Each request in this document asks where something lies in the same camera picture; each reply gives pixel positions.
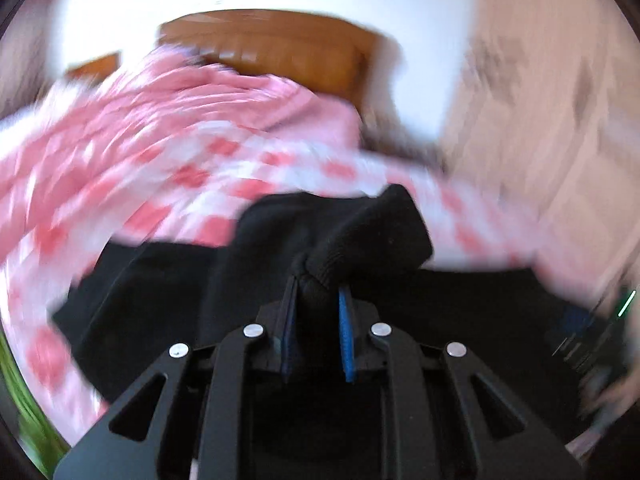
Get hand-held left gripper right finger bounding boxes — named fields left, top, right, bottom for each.
left=338, top=284, right=585, bottom=480

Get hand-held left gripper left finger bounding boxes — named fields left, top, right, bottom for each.
left=53, top=274, right=302, bottom=480

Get black pants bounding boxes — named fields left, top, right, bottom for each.
left=52, top=184, right=608, bottom=448

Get person's right hand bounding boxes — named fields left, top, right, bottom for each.
left=580, top=365, right=635, bottom=431

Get pink checkered bed sheet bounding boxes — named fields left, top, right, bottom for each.
left=0, top=45, right=608, bottom=448

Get beige wardrobe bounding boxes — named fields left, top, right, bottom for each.
left=440, top=0, right=640, bottom=301

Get wooden headboard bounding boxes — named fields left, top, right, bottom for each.
left=67, top=8, right=388, bottom=111

